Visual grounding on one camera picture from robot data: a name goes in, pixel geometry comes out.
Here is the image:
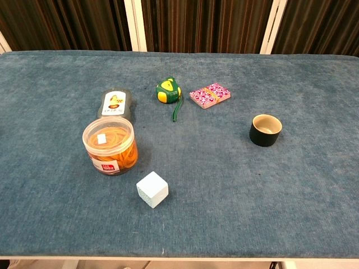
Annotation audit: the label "small black cup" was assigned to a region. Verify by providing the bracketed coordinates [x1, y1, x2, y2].
[248, 114, 283, 147]

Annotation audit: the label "green yellow tape measure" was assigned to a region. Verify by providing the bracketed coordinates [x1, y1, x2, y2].
[155, 76, 183, 123]

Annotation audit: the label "pink patterned card deck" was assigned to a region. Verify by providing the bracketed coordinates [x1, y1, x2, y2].
[189, 82, 232, 110]

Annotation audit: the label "blue velvet table cloth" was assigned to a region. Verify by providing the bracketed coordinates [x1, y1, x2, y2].
[0, 50, 359, 258]

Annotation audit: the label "white cube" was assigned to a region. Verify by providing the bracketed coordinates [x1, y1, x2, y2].
[136, 171, 169, 209]

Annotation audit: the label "clear jar of rubber bands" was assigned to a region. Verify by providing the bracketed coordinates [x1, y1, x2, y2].
[82, 116, 139, 177]

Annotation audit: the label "grey bottle with label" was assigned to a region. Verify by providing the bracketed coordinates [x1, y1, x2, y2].
[96, 88, 133, 122]

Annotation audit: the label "dark striped curtain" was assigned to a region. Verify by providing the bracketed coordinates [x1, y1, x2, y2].
[0, 0, 359, 57]

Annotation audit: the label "white partition post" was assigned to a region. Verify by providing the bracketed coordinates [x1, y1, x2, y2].
[0, 30, 12, 55]
[123, 0, 148, 52]
[259, 0, 288, 55]

